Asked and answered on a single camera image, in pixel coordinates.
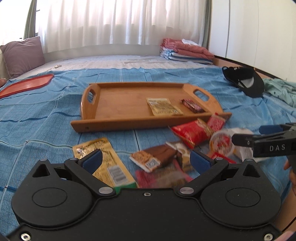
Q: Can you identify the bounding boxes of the red plastic tray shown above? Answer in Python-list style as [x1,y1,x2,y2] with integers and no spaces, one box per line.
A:
[0,74,54,98]

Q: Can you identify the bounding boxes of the brown cream wafer packet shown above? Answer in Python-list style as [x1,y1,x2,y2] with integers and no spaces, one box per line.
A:
[166,142,194,172]

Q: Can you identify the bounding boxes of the black cap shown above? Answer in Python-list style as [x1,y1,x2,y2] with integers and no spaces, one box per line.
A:
[222,66,264,98]

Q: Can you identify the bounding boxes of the large gold snack packet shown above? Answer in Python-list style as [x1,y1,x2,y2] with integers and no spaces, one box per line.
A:
[72,138,137,192]

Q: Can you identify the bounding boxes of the jelly cup with red lid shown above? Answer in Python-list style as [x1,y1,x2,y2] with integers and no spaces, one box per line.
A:
[209,130,235,157]

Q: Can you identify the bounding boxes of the person's right hand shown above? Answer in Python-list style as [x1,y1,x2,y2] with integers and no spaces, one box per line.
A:
[283,160,296,196]

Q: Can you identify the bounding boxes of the brown nut bar packet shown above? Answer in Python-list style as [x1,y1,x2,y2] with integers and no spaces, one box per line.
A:
[129,144,181,173]

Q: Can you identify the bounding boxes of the white sheer curtain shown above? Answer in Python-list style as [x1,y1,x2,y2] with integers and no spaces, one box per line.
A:
[37,1,208,53]

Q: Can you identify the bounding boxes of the red biscuit packet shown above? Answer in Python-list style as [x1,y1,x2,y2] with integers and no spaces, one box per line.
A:
[208,151,236,164]

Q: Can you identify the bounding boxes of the blue checked bed sheet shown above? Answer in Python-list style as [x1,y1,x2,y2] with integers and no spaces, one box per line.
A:
[1,67,295,235]

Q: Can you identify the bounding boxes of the grey green side curtain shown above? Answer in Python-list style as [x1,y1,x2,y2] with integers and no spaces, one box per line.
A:
[23,0,37,40]

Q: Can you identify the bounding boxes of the teal green garment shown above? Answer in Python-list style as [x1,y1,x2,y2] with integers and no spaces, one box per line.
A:
[263,78,295,117]

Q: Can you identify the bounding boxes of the folded red and striped blankets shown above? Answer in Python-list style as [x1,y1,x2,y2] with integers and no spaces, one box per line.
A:
[159,38,214,65]

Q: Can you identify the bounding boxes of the wooden serving tray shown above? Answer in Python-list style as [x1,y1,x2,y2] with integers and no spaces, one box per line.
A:
[71,82,232,133]

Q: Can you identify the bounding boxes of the white snack packet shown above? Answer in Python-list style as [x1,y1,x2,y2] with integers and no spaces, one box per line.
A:
[229,128,267,163]

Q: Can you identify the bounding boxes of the gold snack packet in tray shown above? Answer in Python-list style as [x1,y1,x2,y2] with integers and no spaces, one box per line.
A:
[147,98,183,116]

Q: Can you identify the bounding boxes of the pink cake packet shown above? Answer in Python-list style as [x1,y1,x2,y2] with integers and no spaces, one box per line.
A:
[135,160,193,188]

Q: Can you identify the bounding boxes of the small red square packet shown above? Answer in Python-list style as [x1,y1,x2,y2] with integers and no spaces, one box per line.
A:
[207,113,226,132]

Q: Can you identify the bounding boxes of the purple pillow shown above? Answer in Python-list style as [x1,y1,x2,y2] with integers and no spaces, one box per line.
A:
[1,36,45,78]

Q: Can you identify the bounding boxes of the dark red chocolate bar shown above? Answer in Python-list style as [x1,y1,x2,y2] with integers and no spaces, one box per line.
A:
[181,99,204,113]

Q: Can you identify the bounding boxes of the red snack bag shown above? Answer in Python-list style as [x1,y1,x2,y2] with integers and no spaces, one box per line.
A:
[171,118,214,149]

